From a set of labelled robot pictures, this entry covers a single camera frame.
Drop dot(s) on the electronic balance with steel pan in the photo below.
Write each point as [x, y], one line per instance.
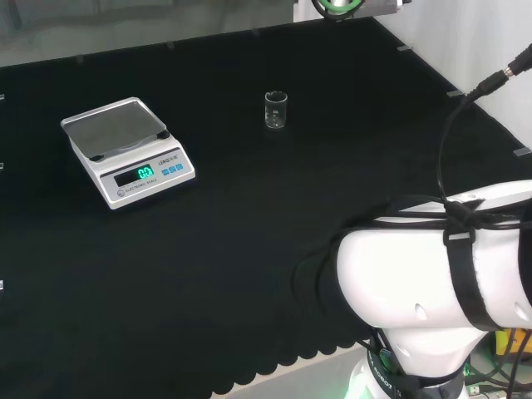
[124, 183]

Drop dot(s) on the small clear glass beaker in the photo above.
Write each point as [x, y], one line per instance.
[276, 121]

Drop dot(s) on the black bench cloth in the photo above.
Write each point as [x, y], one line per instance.
[249, 228]

